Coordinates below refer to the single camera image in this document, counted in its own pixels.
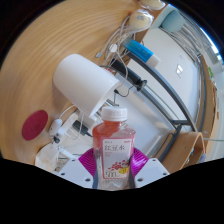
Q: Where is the flat round red coaster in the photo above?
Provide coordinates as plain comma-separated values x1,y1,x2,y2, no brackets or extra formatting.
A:
21,109,49,141

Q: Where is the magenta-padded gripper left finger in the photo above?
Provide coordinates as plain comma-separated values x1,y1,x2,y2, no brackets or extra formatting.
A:
57,148,99,189

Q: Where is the white power strip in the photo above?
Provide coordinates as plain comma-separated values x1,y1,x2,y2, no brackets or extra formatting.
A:
58,113,85,138

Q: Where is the white cable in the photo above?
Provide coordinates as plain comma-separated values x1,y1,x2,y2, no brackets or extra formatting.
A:
95,14,134,68

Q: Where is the white tissue pack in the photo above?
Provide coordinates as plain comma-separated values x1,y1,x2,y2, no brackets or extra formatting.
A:
34,139,79,173

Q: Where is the grey metal shelf frame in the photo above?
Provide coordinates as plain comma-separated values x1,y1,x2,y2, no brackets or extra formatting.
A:
128,49,208,163

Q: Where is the black electric shaver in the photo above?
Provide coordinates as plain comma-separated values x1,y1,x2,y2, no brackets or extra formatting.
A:
109,59,148,90

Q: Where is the round cream pouch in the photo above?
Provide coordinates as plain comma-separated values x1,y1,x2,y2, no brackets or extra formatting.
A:
128,9,155,30

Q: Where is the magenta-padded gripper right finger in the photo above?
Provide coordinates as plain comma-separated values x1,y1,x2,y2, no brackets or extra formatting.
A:
128,148,171,189

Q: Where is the clear drink bottle red liquid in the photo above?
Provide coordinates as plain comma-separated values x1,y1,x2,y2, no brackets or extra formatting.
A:
92,106,137,191

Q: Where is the teal cushion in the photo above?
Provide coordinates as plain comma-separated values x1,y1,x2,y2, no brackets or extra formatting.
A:
161,9,186,33

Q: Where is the small white oval device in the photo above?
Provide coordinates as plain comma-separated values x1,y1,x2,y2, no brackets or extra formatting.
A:
48,118,63,137

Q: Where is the blue white tube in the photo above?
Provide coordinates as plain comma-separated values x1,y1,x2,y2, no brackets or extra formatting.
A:
121,38,161,68

